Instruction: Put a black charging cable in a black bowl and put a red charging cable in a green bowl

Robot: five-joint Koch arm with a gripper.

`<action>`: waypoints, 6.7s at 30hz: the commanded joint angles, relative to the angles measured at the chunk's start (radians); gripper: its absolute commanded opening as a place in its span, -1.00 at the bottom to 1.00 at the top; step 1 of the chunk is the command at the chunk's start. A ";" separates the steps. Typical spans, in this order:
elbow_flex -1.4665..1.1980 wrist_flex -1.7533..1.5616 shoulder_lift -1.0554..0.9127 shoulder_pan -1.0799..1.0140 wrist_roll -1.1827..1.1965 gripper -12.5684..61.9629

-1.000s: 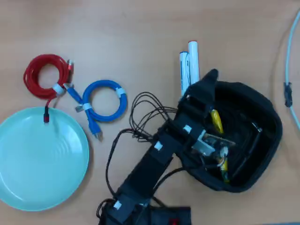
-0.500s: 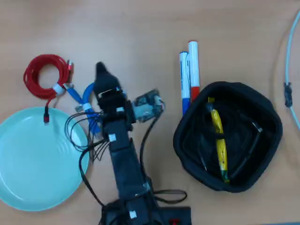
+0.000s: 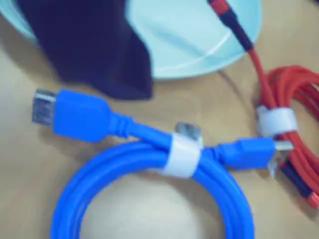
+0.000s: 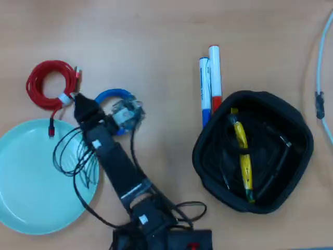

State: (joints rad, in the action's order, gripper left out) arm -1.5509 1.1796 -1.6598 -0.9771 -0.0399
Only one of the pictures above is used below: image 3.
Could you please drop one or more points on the light green round bowl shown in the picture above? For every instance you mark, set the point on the light green round bowl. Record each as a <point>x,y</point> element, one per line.
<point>179,37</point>

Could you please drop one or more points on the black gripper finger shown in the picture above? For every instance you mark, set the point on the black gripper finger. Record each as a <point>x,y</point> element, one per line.
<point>87,44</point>

